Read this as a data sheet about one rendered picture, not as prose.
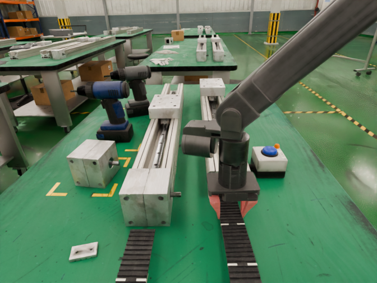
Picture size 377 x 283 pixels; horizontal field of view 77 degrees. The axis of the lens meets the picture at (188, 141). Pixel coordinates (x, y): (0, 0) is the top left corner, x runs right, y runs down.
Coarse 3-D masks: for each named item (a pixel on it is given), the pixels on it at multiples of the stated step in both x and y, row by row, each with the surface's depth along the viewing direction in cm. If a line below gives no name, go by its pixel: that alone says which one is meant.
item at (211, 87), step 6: (204, 84) 108; (210, 84) 108; (216, 84) 108; (222, 84) 108; (204, 90) 105; (210, 90) 105; (216, 90) 105; (222, 90) 105; (210, 96) 108; (216, 96) 108
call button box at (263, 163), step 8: (256, 152) 68; (280, 152) 67; (256, 160) 66; (264, 160) 64; (272, 160) 64; (280, 160) 64; (256, 168) 66; (264, 168) 65; (272, 168) 65; (280, 168) 65; (256, 176) 66; (264, 176) 66; (272, 176) 66; (280, 176) 66
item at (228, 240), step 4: (224, 240) 46; (228, 240) 46; (232, 240) 46; (236, 240) 46; (240, 240) 46; (244, 240) 46; (248, 240) 45; (224, 244) 45; (228, 244) 45; (232, 244) 45; (236, 244) 45; (240, 244) 45; (244, 244) 45
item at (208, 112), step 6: (204, 96) 106; (222, 96) 105; (204, 102) 99; (210, 102) 107; (216, 102) 110; (204, 108) 92; (210, 108) 103; (216, 108) 103; (204, 114) 87; (210, 114) 98; (216, 156) 62; (210, 162) 59; (216, 162) 59; (210, 168) 57; (216, 168) 57
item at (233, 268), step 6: (228, 264) 41; (234, 264) 40; (240, 264) 40; (246, 264) 40; (252, 264) 40; (228, 270) 40; (234, 270) 40; (240, 270) 40; (246, 270) 40; (252, 270) 39; (258, 270) 39
